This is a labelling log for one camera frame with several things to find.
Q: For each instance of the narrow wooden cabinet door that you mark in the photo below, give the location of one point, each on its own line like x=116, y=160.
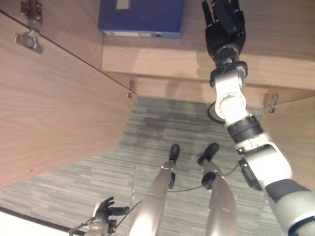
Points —
x=292, y=132

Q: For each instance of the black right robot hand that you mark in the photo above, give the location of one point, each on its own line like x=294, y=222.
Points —
x=222, y=32

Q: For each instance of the silver right robot leg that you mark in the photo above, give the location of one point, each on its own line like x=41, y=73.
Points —
x=220, y=201

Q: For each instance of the large metal door hinge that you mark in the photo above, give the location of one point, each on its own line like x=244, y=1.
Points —
x=29, y=40

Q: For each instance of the blue lever arch folder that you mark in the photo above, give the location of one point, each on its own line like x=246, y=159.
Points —
x=141, y=17

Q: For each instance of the silver left robot leg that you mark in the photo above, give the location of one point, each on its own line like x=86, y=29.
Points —
x=153, y=196

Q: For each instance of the silver robot leg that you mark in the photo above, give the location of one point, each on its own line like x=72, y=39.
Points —
x=220, y=201
x=153, y=196

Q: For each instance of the wooden office cabinet body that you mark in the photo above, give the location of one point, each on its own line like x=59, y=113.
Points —
x=172, y=61

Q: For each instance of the black round floor disc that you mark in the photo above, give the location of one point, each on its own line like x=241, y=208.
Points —
x=213, y=114

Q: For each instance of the small metal door hinge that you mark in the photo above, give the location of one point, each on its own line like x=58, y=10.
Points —
x=273, y=103
x=132, y=89

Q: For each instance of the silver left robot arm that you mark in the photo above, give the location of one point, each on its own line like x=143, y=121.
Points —
x=97, y=227

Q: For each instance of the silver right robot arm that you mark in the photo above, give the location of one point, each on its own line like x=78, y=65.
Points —
x=263, y=167

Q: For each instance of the wide wooden cabinet door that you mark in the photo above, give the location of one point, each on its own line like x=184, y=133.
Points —
x=54, y=105

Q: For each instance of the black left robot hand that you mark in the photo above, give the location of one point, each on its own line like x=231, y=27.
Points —
x=104, y=209

